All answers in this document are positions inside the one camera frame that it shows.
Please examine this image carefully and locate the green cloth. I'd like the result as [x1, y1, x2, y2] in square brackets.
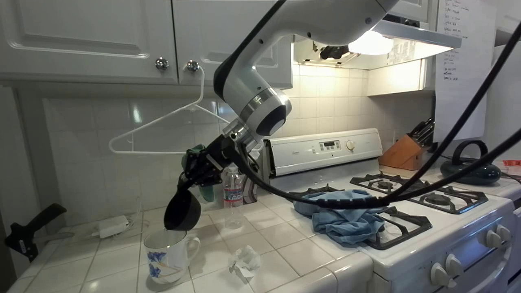
[190, 144, 216, 203]

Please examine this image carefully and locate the white plastic clothes hanger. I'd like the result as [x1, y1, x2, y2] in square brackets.
[108, 65, 233, 155]

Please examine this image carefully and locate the white gas stove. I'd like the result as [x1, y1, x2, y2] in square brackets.
[263, 128, 521, 293]

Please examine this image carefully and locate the white mug with blue flowers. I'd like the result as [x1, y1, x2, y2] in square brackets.
[143, 229, 201, 284]

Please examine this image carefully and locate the white power adapter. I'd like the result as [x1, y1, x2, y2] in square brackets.
[98, 215, 130, 239]

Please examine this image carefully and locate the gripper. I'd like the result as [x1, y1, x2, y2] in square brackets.
[180, 134, 247, 188]

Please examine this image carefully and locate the clear plastic water bottle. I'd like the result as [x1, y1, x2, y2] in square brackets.
[223, 166, 244, 229]

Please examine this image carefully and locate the black measuring cup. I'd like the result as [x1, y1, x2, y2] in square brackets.
[164, 179, 202, 232]

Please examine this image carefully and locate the white upper cabinet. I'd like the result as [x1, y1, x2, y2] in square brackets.
[0, 0, 294, 90]

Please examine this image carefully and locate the black burner grate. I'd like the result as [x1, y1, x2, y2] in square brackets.
[350, 171, 429, 197]
[288, 184, 346, 201]
[364, 206, 433, 250]
[406, 185, 489, 215]

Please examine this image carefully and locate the blue cloth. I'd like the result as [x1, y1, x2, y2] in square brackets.
[293, 189, 388, 247]

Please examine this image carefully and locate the white cabinet door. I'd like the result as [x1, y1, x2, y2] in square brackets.
[0, 0, 179, 85]
[171, 0, 294, 90]

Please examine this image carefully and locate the wooden knife block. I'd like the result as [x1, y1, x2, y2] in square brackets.
[379, 118, 436, 171]

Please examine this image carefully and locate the white handwritten paper sheet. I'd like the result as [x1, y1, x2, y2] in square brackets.
[433, 0, 498, 143]

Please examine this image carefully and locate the crumpled white paper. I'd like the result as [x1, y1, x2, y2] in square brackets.
[228, 245, 261, 284]

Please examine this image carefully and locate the dark green kettle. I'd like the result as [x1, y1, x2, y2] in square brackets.
[440, 140, 502, 186]

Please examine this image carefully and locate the white range hood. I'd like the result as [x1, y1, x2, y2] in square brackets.
[293, 20, 462, 70]

